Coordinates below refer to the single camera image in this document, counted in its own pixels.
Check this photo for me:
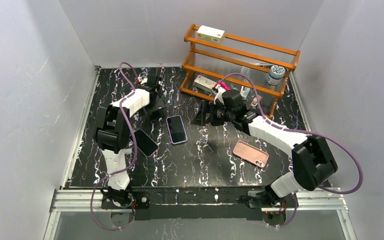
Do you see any lavender phone case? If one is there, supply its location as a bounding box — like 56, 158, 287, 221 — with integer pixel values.
165, 114, 189, 146

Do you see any red-edged black phone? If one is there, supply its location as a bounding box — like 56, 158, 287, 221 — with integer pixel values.
134, 129, 159, 157

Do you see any pink phone case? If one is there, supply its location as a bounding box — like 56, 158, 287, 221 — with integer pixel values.
232, 141, 269, 168

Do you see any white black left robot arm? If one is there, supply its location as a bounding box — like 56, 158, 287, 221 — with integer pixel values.
94, 76, 167, 191

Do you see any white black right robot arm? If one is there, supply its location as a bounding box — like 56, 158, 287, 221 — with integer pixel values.
191, 89, 338, 205

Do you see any white green stapler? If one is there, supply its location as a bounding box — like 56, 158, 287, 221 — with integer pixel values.
240, 86, 251, 101

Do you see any pink stapler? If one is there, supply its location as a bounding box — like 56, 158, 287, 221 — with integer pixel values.
250, 94, 262, 108

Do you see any grey box on bottom shelf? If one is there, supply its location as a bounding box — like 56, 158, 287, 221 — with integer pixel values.
193, 75, 216, 93

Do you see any pink utility knife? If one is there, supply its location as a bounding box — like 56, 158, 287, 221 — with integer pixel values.
213, 82, 242, 104

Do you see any orange wooden shelf rack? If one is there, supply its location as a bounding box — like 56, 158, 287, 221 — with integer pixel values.
180, 24, 301, 119

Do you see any blue white round tin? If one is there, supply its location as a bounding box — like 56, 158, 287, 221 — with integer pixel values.
266, 65, 286, 86

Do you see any white box on top shelf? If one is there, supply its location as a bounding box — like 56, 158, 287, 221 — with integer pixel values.
195, 25, 225, 44

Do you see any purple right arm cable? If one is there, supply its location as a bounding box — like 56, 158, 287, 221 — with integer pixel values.
213, 72, 364, 228

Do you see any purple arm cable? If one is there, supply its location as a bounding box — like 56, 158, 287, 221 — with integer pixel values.
213, 72, 364, 228
89, 61, 142, 232

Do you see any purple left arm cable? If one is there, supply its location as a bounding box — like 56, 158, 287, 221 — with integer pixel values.
89, 61, 142, 232

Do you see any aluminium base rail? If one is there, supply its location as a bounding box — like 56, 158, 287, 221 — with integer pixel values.
50, 188, 349, 212

